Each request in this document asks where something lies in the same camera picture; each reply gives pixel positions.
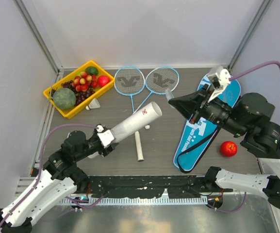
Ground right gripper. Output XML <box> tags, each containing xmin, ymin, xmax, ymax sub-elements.
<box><xmin>168</xmin><ymin>83</ymin><xmax>246</xmax><ymax>136</ymax></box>

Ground white shuttlecock tube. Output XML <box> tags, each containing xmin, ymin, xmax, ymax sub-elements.
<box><xmin>111</xmin><ymin>101</ymin><xmax>162</xmax><ymax>143</ymax></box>

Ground clear tube lid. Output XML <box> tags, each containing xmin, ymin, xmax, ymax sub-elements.
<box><xmin>165</xmin><ymin>88</ymin><xmax>174</xmax><ymax>101</ymax></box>

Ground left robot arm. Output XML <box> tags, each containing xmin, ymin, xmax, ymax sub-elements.
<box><xmin>0</xmin><ymin>126</ymin><xmax>116</xmax><ymax>233</ymax></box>

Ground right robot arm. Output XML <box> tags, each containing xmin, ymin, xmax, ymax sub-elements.
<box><xmin>168</xmin><ymin>87</ymin><xmax>280</xmax><ymax>209</ymax></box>

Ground blue racket bag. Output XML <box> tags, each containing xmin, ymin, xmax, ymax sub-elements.
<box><xmin>173</xmin><ymin>75</ymin><xmax>241</xmax><ymax>173</ymax></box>

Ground dark purple grapes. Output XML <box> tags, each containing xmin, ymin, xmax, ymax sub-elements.
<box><xmin>61</xmin><ymin>81</ymin><xmax>95</xmax><ymax>106</ymax></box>

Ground green melon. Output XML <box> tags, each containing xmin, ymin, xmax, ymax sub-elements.
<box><xmin>52</xmin><ymin>88</ymin><xmax>76</xmax><ymax>110</ymax></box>

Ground red apple on table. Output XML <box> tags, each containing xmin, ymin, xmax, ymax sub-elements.
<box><xmin>220</xmin><ymin>141</ymin><xmax>238</xmax><ymax>157</ymax></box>

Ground red cherry bunch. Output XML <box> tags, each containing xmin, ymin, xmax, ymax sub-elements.
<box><xmin>71</xmin><ymin>71</ymin><xmax>100</xmax><ymax>92</ymax></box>

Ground red apple in bin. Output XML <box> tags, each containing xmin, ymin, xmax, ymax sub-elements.
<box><xmin>97</xmin><ymin>75</ymin><xmax>111</xmax><ymax>87</ymax></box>

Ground yellow plastic bin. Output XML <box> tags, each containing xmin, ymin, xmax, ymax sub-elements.
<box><xmin>43</xmin><ymin>60</ymin><xmax>115</xmax><ymax>119</ymax></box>

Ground green lime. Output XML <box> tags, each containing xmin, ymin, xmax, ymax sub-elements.
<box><xmin>85</xmin><ymin>66</ymin><xmax>99</xmax><ymax>76</ymax></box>

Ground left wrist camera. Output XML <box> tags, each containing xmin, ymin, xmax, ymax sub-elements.
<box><xmin>96</xmin><ymin>124</ymin><xmax>115</xmax><ymax>148</ymax></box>

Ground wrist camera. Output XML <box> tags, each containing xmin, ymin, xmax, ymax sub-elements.
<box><xmin>96</xmin><ymin>124</ymin><xmax>115</xmax><ymax>148</ymax></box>
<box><xmin>207</xmin><ymin>65</ymin><xmax>232</xmax><ymax>102</ymax></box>

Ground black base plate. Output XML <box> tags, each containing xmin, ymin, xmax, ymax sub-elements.
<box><xmin>89</xmin><ymin>175</ymin><xmax>222</xmax><ymax>199</ymax></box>

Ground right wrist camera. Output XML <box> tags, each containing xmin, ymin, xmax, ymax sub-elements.
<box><xmin>207</xmin><ymin>65</ymin><xmax>232</xmax><ymax>102</ymax></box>

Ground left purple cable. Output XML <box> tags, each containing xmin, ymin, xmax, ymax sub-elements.
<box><xmin>0</xmin><ymin>123</ymin><xmax>100</xmax><ymax>233</ymax></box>

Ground white cable duct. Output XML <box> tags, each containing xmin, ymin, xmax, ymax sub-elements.
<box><xmin>59</xmin><ymin>196</ymin><xmax>208</xmax><ymax>206</ymax></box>

